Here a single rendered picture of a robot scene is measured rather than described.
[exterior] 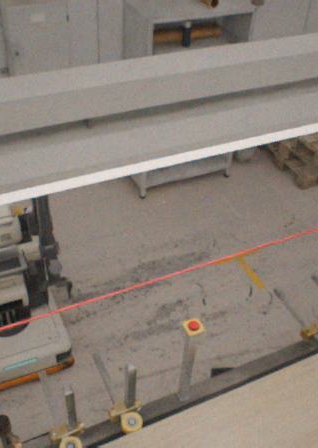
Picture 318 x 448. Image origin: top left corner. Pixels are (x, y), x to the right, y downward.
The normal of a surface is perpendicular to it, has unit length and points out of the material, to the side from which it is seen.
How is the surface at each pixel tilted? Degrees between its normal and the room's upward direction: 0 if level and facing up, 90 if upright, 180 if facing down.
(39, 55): 90
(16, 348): 0
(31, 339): 0
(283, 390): 0
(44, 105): 90
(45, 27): 90
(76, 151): 61
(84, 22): 90
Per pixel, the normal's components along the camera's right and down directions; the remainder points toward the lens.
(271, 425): 0.05, -0.75
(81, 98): 0.43, 0.62
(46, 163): 0.40, 0.18
